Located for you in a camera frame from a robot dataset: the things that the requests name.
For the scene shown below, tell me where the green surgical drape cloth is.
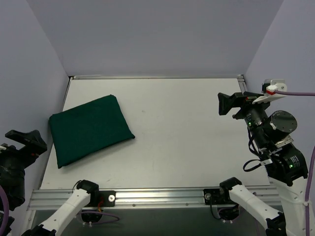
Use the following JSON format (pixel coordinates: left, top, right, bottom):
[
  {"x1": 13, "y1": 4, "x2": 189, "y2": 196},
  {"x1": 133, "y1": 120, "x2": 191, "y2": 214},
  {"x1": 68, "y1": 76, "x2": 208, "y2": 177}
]
[{"x1": 49, "y1": 95, "x2": 135, "y2": 169}]

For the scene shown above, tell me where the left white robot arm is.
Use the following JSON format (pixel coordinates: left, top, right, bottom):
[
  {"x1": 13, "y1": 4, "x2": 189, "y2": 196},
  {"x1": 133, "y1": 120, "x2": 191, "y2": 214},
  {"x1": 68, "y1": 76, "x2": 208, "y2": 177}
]
[{"x1": 0, "y1": 130, "x2": 99, "y2": 236}]

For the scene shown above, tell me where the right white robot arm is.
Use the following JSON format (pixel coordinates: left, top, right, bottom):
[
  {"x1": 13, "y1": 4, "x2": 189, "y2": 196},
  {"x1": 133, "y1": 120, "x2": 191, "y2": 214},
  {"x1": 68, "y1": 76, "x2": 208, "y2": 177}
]
[{"x1": 218, "y1": 92, "x2": 315, "y2": 236}]

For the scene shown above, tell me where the back aluminium rail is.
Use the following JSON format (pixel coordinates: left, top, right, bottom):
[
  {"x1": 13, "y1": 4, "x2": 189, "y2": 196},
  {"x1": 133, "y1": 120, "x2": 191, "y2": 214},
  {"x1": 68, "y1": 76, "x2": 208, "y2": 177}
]
[{"x1": 69, "y1": 75, "x2": 245, "y2": 80}]

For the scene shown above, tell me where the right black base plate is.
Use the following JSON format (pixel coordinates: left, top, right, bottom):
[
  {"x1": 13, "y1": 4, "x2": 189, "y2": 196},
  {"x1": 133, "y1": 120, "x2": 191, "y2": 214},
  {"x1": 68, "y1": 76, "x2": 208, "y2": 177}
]
[{"x1": 203, "y1": 188, "x2": 234, "y2": 205}]

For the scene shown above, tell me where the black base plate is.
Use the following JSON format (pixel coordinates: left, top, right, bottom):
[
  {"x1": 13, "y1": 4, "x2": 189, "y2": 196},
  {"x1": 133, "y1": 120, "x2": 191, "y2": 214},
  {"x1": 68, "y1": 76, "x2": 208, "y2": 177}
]
[
  {"x1": 203, "y1": 188, "x2": 234, "y2": 205},
  {"x1": 90, "y1": 190, "x2": 116, "y2": 207}
]

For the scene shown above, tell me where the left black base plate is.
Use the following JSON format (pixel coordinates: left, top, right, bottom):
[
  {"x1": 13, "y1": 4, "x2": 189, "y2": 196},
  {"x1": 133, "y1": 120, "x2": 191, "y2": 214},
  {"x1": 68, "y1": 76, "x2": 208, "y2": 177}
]
[{"x1": 90, "y1": 190, "x2": 116, "y2": 207}]

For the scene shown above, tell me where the front aluminium rail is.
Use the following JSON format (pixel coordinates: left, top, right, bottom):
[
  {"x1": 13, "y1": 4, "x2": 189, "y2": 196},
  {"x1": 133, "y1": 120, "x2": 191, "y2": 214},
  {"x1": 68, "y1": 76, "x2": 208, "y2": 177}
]
[{"x1": 26, "y1": 185, "x2": 284, "y2": 211}]

